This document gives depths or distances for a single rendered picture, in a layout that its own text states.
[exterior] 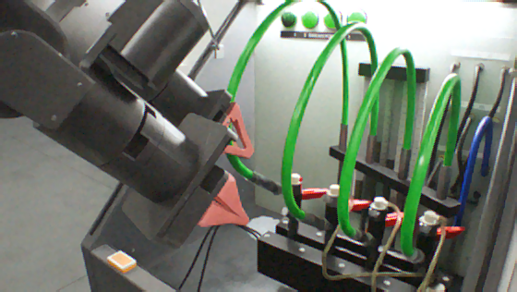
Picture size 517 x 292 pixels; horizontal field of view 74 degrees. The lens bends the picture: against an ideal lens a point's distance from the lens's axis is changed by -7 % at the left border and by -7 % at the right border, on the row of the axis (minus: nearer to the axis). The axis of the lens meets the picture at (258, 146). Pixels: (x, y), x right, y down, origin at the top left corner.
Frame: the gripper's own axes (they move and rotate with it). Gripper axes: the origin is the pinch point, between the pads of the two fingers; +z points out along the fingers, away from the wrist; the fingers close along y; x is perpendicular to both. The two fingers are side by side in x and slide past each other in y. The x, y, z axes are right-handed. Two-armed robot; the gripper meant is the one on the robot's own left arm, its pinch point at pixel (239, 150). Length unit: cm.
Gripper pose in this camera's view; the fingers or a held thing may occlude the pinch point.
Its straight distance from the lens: 52.7
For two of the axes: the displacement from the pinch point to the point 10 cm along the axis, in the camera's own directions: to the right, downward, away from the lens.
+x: -4.8, 8.3, -3.1
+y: -6.0, -0.5, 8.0
